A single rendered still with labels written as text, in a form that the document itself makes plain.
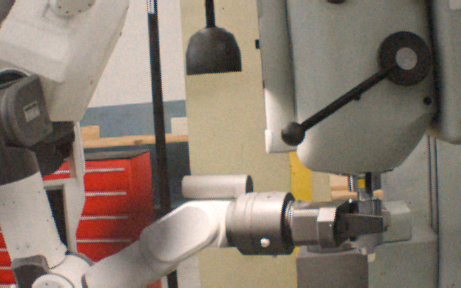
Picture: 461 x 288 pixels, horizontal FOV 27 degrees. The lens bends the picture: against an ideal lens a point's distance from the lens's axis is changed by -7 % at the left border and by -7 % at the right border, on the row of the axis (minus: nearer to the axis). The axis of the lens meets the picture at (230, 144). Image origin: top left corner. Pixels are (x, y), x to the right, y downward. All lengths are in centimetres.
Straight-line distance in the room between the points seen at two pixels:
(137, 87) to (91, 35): 884
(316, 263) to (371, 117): 43
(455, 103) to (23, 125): 62
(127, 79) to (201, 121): 736
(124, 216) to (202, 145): 285
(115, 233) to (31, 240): 445
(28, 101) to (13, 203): 15
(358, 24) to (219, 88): 183
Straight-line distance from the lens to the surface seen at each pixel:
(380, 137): 128
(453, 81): 126
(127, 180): 587
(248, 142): 308
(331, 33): 126
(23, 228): 148
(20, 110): 145
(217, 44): 129
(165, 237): 140
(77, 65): 153
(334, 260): 164
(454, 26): 126
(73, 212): 187
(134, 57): 1041
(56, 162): 190
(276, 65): 133
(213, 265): 313
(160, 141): 550
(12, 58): 153
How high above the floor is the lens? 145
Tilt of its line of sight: 4 degrees down
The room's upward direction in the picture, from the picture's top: 4 degrees counter-clockwise
